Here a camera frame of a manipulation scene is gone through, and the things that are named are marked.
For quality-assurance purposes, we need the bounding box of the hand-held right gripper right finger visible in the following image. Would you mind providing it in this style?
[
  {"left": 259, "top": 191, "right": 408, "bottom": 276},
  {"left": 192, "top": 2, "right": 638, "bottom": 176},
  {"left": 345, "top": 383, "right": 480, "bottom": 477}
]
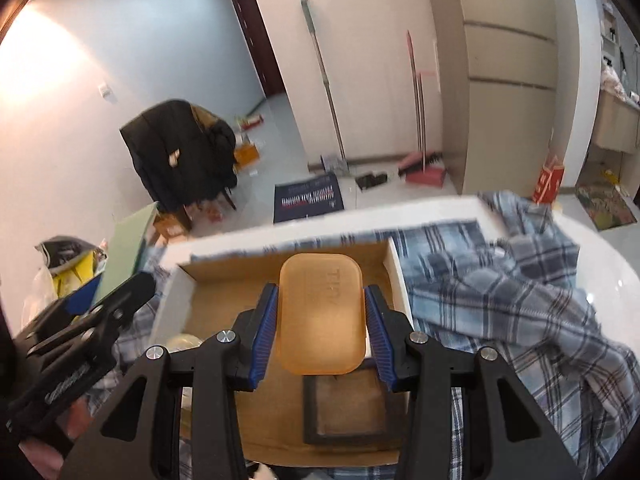
[{"left": 363, "top": 284, "right": 583, "bottom": 480}]

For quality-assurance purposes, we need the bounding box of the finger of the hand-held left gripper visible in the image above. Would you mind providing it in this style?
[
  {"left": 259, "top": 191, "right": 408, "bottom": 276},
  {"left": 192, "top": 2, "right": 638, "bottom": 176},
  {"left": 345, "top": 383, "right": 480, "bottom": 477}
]
[
  {"left": 75, "top": 271, "right": 157, "bottom": 318},
  {"left": 22, "top": 305, "right": 136, "bottom": 361}
]

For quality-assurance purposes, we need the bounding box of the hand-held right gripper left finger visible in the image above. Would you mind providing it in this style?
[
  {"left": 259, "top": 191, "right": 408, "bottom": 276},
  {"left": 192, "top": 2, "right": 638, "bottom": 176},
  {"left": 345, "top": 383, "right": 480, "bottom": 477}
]
[{"left": 60, "top": 282, "right": 279, "bottom": 480}]

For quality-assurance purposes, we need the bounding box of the shallow cardboard box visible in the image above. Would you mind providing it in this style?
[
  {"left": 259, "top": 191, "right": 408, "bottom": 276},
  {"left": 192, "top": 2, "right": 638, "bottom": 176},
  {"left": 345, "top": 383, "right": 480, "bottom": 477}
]
[{"left": 150, "top": 196, "right": 508, "bottom": 468}]

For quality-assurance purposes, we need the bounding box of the orange soap bar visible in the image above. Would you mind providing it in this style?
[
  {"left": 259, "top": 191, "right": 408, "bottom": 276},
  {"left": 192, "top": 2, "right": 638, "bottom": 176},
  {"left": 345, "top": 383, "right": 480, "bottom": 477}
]
[{"left": 277, "top": 252, "right": 366, "bottom": 376}]

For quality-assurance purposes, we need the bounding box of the cream round jar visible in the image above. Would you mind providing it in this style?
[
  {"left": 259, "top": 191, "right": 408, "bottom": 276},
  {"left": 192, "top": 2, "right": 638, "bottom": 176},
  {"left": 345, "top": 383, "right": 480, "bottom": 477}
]
[{"left": 164, "top": 332, "right": 205, "bottom": 358}]

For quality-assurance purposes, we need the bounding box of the black cube with silver face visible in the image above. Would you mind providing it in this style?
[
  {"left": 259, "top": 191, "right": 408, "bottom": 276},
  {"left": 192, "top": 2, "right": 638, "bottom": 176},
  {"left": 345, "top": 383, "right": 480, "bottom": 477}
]
[{"left": 301, "top": 374, "right": 407, "bottom": 447}]

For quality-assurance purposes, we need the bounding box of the person's left hand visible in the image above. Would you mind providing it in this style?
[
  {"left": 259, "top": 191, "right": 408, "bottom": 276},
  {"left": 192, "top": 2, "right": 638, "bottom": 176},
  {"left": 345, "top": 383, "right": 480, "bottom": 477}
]
[{"left": 20, "top": 397, "right": 98, "bottom": 480}]

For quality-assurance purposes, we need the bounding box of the yellow black bag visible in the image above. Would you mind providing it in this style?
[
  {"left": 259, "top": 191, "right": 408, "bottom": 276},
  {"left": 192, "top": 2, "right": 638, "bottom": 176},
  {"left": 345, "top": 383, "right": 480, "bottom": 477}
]
[{"left": 50, "top": 255, "right": 96, "bottom": 301}]

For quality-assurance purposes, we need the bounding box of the clear plastic bag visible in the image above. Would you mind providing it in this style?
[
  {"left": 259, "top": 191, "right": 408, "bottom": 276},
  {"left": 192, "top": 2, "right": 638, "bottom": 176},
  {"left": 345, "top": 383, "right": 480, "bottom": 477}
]
[{"left": 30, "top": 260, "right": 66, "bottom": 311}]

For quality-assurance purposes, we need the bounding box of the brown carton on floor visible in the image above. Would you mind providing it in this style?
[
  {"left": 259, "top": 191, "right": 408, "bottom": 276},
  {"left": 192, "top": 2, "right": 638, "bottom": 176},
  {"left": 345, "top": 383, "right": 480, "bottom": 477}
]
[{"left": 152, "top": 212, "right": 192, "bottom": 241}]

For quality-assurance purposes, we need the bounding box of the grey bag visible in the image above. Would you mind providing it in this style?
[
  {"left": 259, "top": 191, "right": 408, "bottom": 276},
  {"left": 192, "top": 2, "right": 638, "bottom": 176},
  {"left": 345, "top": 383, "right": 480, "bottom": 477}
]
[{"left": 34, "top": 235, "right": 98, "bottom": 266}]

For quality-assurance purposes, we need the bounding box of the blue plaid cloth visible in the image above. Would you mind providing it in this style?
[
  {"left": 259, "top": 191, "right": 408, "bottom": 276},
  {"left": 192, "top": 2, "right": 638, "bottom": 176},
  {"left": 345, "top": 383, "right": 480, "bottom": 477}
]
[{"left": 107, "top": 190, "right": 633, "bottom": 480}]

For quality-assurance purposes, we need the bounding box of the black jacket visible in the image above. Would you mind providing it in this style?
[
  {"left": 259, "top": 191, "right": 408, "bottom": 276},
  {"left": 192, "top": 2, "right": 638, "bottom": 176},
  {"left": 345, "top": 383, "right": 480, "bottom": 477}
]
[{"left": 119, "top": 100, "right": 238, "bottom": 211}]

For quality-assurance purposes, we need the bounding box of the dark printed doormat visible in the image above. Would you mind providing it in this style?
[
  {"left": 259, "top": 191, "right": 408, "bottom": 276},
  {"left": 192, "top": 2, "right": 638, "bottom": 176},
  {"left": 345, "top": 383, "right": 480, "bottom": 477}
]
[{"left": 272, "top": 172, "right": 347, "bottom": 225}]

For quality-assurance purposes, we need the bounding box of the black floor item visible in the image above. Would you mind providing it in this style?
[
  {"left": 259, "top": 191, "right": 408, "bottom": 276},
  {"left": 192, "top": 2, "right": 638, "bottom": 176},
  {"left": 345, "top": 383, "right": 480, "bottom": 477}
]
[{"left": 355, "top": 171, "right": 390, "bottom": 191}]

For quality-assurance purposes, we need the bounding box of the red dustpan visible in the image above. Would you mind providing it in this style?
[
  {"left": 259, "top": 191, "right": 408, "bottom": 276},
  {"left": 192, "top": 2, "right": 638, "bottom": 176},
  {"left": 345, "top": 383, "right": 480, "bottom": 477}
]
[{"left": 398, "top": 151, "right": 447, "bottom": 188}]

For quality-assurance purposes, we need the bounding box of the orange floor box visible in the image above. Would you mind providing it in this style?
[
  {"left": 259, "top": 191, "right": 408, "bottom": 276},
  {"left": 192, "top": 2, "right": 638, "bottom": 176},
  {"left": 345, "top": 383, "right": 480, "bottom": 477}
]
[{"left": 235, "top": 142, "right": 261, "bottom": 167}]

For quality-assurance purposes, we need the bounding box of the brown chair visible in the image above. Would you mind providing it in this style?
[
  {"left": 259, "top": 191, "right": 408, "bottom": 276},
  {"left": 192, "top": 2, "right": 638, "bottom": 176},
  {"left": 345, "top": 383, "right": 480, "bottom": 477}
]
[{"left": 187, "top": 102, "right": 238, "bottom": 231}]

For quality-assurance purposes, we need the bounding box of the red paper box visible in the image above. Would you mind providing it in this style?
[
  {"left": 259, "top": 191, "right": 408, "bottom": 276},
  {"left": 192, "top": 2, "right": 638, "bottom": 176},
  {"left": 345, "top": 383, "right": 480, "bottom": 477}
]
[{"left": 531, "top": 155, "right": 566, "bottom": 204}]

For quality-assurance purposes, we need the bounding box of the patterned bathroom mat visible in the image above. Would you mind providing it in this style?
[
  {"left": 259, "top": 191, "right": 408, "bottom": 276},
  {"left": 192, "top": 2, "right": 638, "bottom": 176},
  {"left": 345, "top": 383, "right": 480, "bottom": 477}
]
[{"left": 574, "top": 181, "right": 638, "bottom": 232}]

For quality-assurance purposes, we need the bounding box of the dark brown door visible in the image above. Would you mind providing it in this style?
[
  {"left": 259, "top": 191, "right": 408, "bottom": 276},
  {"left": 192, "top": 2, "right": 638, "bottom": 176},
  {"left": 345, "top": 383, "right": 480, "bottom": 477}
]
[{"left": 230, "top": 0, "right": 287, "bottom": 98}]

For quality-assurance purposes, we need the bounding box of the beige refrigerator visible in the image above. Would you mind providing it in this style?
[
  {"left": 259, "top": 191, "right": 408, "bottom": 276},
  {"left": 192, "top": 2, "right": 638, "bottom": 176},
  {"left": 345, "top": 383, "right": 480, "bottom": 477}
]
[{"left": 447, "top": 0, "right": 558, "bottom": 196}]

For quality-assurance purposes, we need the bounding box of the beige bathroom vanity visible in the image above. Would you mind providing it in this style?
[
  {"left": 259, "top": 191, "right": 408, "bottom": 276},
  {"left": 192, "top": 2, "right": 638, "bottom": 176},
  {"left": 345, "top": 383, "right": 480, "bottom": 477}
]
[{"left": 590, "top": 85, "right": 640, "bottom": 153}]

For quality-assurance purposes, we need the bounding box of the pink cloth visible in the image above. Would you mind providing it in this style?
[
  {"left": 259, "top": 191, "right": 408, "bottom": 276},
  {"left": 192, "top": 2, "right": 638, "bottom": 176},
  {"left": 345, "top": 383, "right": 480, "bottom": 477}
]
[{"left": 600, "top": 65, "right": 640, "bottom": 103}]

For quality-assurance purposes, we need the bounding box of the grey handled mop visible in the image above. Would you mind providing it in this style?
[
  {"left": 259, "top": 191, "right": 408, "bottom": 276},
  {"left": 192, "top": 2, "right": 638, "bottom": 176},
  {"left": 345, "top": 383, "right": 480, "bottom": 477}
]
[{"left": 300, "top": 0, "right": 351, "bottom": 173}]

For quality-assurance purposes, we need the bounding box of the wall niche shelf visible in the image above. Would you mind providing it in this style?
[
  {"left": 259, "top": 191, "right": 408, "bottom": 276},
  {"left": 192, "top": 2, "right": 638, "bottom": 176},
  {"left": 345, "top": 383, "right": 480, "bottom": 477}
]
[{"left": 600, "top": 2, "right": 623, "bottom": 58}]

